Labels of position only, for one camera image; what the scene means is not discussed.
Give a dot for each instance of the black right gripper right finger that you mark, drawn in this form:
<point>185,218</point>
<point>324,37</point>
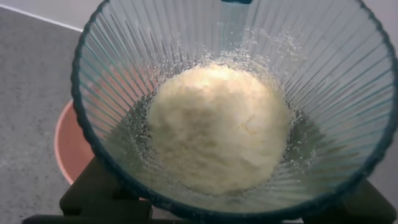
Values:
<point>370,205</point>

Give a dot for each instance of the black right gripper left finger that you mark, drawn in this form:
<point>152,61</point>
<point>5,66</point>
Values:
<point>93,193</point>

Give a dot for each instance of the clear ribbed plastic cup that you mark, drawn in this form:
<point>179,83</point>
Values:
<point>326,77</point>

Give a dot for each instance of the white powder heap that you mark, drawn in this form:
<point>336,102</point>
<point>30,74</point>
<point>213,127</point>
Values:
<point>217,124</point>

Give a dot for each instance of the pink round bowl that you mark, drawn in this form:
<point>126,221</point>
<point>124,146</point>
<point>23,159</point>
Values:
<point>70,146</point>

